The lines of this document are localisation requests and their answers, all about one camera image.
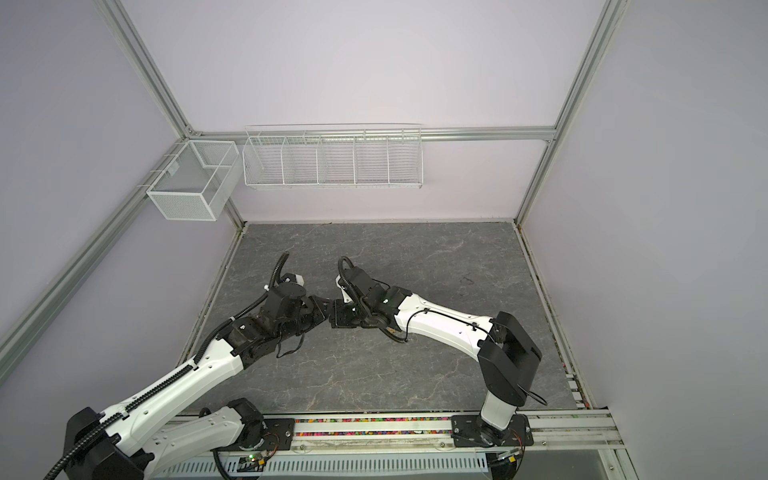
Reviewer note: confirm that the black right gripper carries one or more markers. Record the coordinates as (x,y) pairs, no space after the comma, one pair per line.
(338,315)

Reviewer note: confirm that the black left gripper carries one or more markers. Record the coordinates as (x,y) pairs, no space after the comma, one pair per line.
(320,310)

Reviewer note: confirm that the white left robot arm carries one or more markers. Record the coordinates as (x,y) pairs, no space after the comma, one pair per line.
(156,402)

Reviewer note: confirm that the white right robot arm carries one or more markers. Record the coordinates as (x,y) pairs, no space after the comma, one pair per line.
(506,354)

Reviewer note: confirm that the small white mesh basket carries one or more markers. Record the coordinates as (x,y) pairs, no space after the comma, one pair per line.
(198,181)

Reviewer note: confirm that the aluminium horizontal back bar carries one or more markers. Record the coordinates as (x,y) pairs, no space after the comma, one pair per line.
(480,133)

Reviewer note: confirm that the aluminium left side bar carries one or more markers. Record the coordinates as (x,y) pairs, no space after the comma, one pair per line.
(21,337)

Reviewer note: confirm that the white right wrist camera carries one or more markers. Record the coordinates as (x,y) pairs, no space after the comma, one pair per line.
(347,299)

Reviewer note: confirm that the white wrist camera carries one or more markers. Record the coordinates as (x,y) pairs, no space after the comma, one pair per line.
(292,278)
(347,299)

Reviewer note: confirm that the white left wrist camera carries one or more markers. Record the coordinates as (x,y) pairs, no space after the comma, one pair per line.
(292,278)

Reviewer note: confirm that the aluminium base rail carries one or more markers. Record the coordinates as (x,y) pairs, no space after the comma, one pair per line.
(416,442)

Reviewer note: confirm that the long white wire basket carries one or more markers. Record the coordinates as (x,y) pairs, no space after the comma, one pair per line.
(361,155)

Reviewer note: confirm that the aluminium frame corner post left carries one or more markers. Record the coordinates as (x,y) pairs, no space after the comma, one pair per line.
(117,19)

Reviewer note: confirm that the aluminium frame corner post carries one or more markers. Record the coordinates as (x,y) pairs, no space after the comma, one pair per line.
(608,21)
(117,19)

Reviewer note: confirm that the aluminium frame corner post right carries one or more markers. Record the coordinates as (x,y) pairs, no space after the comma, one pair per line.
(608,21)

